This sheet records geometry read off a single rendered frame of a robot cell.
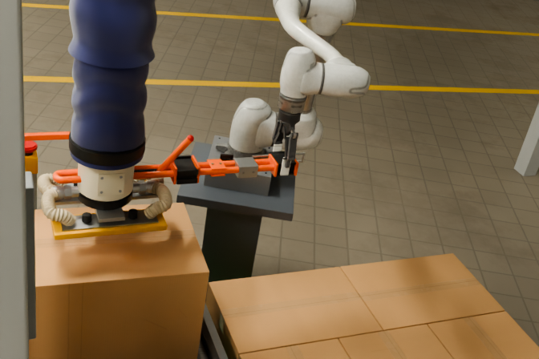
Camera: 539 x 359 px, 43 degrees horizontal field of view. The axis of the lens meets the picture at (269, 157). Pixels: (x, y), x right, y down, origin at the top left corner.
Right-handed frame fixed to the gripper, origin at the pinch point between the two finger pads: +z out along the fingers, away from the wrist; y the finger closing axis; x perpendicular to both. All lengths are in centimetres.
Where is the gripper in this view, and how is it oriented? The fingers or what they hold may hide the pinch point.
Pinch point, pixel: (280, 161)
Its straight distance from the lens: 236.8
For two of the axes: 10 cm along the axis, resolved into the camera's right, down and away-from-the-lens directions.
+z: -1.5, 8.7, 4.8
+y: 3.5, 5.0, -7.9
